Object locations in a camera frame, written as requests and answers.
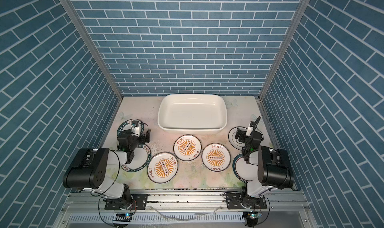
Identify green red rim plate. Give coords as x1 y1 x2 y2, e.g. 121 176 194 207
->
232 154 258 183

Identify left aluminium corner post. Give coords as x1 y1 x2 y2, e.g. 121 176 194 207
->
59 0 124 101

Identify left green circuit board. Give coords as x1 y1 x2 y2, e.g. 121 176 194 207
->
113 213 133 224

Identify right green circuit board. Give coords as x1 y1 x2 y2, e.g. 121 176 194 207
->
244 212 262 222

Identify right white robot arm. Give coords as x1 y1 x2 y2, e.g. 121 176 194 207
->
228 127 294 209

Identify aluminium mounting rail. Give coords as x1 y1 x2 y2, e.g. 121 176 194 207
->
62 188 310 214

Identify near green rim text plate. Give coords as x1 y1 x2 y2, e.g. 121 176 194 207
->
121 145 152 173

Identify orange sunburst plate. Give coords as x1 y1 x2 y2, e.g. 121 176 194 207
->
147 152 179 184
202 143 231 172
173 135 202 162

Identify white slotted cable duct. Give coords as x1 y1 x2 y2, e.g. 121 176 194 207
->
69 212 245 225

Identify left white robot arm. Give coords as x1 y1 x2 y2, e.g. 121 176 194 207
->
63 130 152 211

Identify green rim text plate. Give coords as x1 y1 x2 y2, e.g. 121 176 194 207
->
117 119 144 136
121 145 152 173

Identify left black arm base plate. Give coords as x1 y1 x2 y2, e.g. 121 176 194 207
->
103 194 148 211

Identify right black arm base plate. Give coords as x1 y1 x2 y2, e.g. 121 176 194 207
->
223 192 268 210

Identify far green rim text plate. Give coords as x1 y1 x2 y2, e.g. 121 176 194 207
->
117 119 144 136

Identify green circuit board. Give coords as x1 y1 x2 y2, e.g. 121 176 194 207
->
244 212 262 222
113 213 133 224

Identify white plastic bin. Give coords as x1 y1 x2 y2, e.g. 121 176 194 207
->
158 94 228 135

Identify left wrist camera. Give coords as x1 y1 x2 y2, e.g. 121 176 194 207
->
131 121 142 137

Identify white plate black flower outline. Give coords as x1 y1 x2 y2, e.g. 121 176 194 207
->
228 127 250 151

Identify right aluminium corner post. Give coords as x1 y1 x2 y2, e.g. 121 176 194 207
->
258 0 316 101

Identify aluminium corner post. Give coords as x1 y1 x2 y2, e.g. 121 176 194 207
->
59 0 124 101
258 0 316 101

